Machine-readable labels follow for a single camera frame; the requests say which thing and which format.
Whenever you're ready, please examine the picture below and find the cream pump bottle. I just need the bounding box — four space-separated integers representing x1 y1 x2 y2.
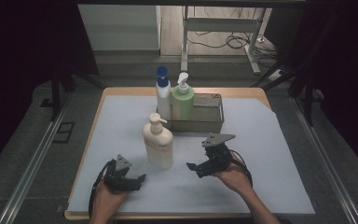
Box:
141 112 174 170

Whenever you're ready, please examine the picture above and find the person's left hand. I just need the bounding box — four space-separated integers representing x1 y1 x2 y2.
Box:
89 182 129 224

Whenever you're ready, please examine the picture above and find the white bottle with blue cap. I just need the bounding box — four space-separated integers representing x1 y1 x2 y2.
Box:
155 65 172 121

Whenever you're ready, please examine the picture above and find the black metal stand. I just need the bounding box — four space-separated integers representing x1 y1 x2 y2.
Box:
250 62 316 127
49 62 106 123

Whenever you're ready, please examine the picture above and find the white metal desk frame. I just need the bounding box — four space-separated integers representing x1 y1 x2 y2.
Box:
180 5 262 76

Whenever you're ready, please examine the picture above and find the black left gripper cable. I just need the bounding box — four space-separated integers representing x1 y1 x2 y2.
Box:
88 160 117 218

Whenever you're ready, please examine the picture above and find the dark curtain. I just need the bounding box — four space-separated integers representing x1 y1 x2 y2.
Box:
0 0 100 178
262 0 358 181

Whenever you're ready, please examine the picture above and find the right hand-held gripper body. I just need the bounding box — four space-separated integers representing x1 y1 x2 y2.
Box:
200 133 237 175

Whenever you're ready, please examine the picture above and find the person's right hand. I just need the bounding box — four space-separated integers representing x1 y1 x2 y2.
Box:
212 152 255 196

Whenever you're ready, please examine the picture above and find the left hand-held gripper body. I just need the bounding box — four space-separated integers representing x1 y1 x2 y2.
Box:
103 153 138 195

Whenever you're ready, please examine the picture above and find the white power strip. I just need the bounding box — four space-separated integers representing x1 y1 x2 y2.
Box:
268 68 285 82

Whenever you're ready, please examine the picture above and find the green pump bottle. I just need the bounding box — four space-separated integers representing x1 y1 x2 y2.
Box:
170 72 196 121

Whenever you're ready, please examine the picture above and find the white cabinet panel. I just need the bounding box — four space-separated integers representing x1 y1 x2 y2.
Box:
77 4 162 52

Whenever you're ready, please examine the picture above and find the grey metal mesh basket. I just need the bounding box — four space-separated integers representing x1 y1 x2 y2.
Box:
156 92 226 134

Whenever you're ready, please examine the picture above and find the tangle of black floor cables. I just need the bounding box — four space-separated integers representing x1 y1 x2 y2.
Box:
186 6 279 60

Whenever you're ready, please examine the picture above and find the white paper sheet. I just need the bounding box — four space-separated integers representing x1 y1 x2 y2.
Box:
67 94 316 216

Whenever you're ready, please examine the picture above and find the aluminium floor rail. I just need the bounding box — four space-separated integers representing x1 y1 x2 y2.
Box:
0 92 73 224
291 96 358 224

